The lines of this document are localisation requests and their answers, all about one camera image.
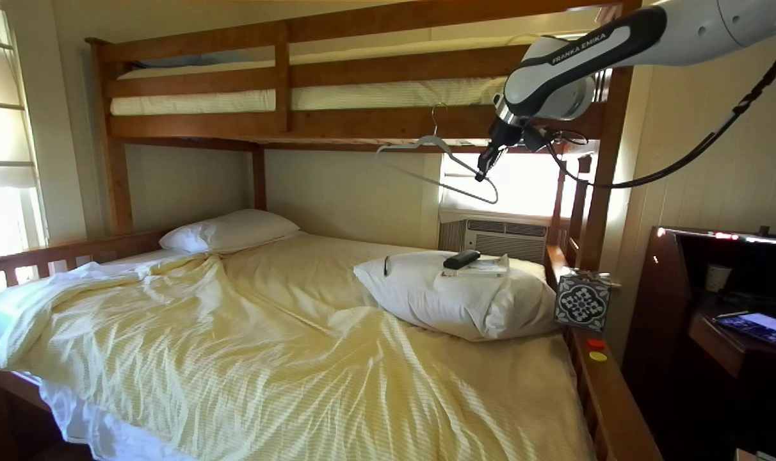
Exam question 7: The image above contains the pale yellow blanket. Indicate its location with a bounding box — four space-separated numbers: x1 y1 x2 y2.
0 230 598 461

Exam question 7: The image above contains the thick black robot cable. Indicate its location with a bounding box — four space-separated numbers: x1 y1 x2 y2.
543 36 776 193

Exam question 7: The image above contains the window with white blind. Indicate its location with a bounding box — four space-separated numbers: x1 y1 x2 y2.
0 0 49 264

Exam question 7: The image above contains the patterned black white fabric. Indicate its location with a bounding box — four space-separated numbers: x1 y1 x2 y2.
552 268 615 336

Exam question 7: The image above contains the white air conditioner unit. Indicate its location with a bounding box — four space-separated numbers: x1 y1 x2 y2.
437 216 552 266

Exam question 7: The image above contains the bright bare window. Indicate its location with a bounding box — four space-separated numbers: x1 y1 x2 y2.
435 152 574 221

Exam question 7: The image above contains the dark wooden desk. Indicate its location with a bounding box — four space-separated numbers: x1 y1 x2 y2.
619 226 776 461

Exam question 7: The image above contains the plump white pillow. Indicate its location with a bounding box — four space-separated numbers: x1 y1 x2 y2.
350 250 560 345

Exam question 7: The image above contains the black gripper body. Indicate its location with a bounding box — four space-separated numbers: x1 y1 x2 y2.
483 116 529 163

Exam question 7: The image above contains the thin wire clothing hanger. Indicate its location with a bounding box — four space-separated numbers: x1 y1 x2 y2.
372 125 502 208

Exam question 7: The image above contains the bunk mattress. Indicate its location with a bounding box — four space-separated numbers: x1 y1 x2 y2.
107 57 524 117

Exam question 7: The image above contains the flat white pillow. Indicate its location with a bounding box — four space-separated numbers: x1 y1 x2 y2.
157 208 303 257

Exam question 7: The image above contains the wooden bunk bed frame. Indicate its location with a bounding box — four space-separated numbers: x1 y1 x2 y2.
0 0 666 461

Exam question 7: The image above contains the white bed sheet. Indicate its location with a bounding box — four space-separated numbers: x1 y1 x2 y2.
24 373 198 461

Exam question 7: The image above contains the black remote control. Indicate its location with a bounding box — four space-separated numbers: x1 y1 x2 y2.
440 248 483 272

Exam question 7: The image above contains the blue screen tablet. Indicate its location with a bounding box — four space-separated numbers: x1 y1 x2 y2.
714 309 776 348

